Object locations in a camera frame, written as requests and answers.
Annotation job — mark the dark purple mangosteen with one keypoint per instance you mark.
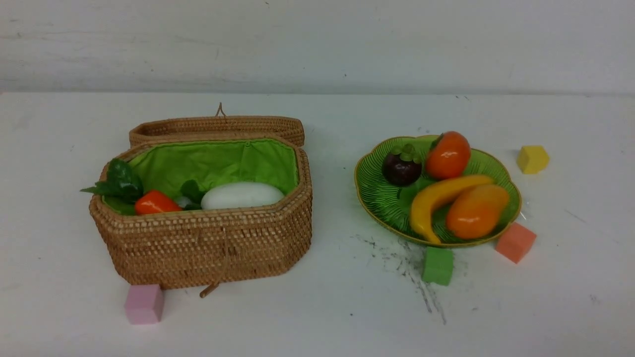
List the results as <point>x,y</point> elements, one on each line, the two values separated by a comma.
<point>402,166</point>

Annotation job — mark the woven wicker basket green lining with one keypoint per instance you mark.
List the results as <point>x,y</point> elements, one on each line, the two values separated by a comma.
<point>178,250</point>

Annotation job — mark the light pink foam cube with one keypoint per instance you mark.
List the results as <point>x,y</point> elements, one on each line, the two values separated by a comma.
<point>144,304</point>

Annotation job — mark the orange carrot with green leaves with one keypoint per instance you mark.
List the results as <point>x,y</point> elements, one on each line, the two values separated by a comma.
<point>124,191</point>

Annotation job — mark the woven wicker basket lid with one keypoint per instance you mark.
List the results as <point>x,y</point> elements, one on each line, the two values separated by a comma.
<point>290,129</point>

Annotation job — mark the yellow foam cube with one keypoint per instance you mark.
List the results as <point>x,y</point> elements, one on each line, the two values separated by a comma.
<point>532,159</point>

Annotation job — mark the yellow banana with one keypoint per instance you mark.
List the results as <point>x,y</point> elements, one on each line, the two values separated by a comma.
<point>436,195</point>

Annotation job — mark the orange yellow mango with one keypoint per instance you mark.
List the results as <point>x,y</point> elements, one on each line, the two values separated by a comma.
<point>476,212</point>

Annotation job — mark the green glass leaf plate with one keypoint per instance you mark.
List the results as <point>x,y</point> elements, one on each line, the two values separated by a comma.
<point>389,205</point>

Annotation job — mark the green foam cube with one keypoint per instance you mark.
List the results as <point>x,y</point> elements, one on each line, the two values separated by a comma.
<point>438,265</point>

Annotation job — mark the white radish with green leaves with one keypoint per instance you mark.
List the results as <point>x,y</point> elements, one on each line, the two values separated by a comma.
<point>239,194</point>

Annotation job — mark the orange persimmon with green calyx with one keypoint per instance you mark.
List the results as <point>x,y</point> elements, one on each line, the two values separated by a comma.
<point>448,156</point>

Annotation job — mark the salmon pink foam cube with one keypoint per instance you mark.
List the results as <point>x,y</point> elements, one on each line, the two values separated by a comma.
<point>515,242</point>

